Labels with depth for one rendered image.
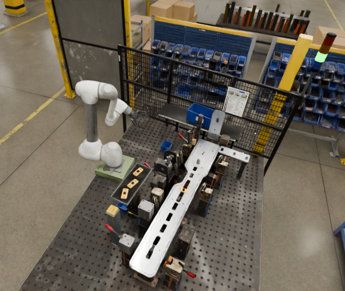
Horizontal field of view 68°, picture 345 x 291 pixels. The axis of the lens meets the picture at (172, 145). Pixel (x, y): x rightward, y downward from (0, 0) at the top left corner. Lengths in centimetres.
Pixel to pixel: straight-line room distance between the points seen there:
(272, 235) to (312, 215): 68
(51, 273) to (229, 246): 136
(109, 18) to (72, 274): 312
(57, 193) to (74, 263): 144
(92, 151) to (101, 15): 216
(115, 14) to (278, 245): 352
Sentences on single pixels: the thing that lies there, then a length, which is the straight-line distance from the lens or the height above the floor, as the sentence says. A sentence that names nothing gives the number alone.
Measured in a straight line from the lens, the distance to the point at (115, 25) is 397.
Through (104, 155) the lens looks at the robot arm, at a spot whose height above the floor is 96.
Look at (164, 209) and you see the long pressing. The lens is 201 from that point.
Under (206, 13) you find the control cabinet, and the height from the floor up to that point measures 38.
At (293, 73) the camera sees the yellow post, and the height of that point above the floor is 171.
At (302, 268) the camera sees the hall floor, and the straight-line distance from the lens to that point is 330.
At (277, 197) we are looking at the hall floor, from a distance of 368.
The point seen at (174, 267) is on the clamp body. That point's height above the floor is 106.
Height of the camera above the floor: 269
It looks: 43 degrees down
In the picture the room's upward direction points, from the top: 6 degrees clockwise
